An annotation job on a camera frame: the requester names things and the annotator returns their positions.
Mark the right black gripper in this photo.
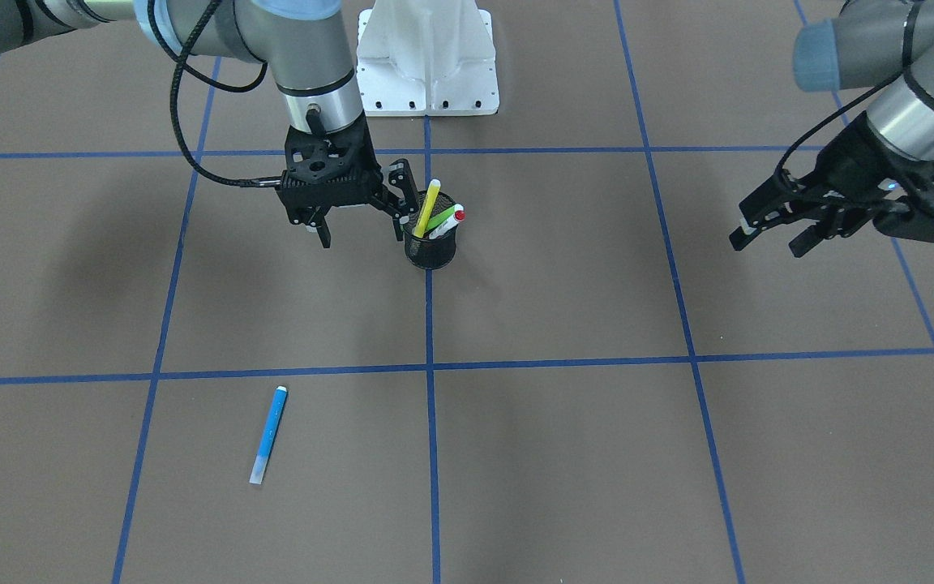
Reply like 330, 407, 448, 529
276, 159, 418, 249

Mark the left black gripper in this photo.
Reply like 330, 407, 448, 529
729, 114, 904, 258

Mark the red capped white marker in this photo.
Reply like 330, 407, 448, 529
427, 209, 465, 240

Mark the blue marker pen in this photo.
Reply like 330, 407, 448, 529
248, 385, 289, 487

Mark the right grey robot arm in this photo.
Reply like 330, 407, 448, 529
0, 1, 418, 247

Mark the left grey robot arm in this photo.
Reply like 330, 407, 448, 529
730, 1, 934, 256

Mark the yellow highlighter pen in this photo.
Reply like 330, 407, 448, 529
413, 178, 441, 238

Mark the green highlighter pen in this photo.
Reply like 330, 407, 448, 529
426, 204, 465, 236

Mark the black mesh pen cup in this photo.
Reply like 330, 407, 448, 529
401, 190, 457, 270

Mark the brown paper table cover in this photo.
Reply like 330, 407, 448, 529
0, 1, 934, 583

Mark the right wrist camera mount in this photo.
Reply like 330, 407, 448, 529
281, 114, 383, 187

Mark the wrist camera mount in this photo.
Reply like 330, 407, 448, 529
872, 152, 934, 243
281, 114, 383, 187

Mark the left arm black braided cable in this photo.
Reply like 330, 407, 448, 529
772, 0, 934, 187

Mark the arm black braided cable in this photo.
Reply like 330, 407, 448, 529
145, 0, 289, 189
772, 0, 934, 187

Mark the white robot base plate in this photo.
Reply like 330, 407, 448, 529
356, 1, 500, 116

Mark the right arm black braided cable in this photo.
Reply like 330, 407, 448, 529
145, 0, 289, 189

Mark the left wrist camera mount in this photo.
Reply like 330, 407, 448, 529
872, 152, 934, 243

